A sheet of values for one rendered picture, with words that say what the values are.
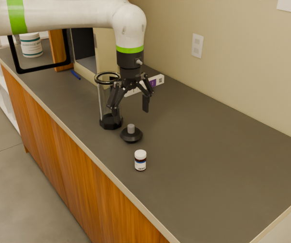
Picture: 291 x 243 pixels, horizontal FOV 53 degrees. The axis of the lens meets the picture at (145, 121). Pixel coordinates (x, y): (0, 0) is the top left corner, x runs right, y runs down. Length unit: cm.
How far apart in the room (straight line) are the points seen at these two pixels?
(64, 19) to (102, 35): 49
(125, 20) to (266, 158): 71
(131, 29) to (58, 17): 24
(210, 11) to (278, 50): 38
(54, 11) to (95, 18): 13
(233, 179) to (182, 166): 18
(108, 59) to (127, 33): 62
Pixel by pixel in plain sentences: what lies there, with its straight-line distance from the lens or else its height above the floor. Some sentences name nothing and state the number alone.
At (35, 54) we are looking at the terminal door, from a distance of 174.
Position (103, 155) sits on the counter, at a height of 94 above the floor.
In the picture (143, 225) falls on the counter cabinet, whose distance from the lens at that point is 109.
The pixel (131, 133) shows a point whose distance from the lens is 116.
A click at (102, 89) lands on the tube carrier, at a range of 116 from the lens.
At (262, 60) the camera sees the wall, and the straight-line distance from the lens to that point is 134.
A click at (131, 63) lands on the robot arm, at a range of 98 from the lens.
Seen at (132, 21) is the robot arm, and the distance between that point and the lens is 93.
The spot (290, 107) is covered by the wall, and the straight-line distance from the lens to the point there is 134.
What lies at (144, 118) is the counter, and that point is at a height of 94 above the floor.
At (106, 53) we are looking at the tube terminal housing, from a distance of 153.
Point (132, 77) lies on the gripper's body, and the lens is 101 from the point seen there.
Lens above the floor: 165
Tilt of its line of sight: 33 degrees down
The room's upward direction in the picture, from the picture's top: straight up
